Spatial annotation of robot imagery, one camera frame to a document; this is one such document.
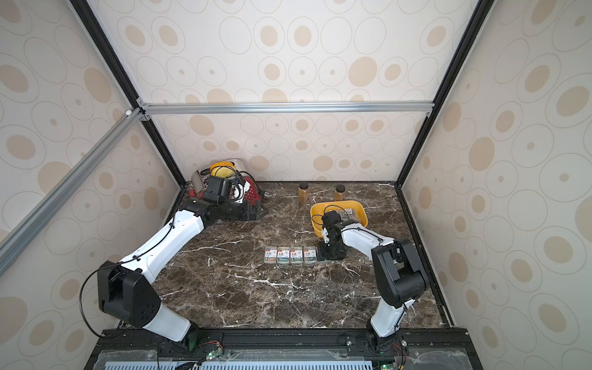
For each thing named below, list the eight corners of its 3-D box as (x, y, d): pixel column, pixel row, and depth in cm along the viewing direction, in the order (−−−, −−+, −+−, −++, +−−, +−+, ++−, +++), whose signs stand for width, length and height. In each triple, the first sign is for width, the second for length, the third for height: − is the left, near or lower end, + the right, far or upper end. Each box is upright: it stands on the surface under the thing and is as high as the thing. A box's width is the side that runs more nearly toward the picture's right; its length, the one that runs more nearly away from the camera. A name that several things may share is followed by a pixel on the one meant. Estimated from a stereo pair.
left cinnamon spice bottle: (298, 202, 114) (298, 188, 106) (298, 196, 116) (298, 182, 109) (308, 202, 114) (308, 188, 106) (308, 196, 116) (308, 182, 109)
